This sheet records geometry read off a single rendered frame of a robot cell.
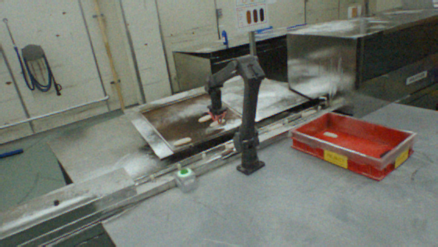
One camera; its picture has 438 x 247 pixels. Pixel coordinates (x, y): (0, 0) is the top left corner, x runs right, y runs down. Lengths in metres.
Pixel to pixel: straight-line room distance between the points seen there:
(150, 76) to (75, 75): 1.09
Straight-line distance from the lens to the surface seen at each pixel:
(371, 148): 1.67
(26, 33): 4.96
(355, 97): 1.91
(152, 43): 4.97
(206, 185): 1.42
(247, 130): 1.38
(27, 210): 1.47
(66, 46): 5.00
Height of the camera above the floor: 1.62
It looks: 23 degrees down
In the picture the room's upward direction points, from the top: 8 degrees counter-clockwise
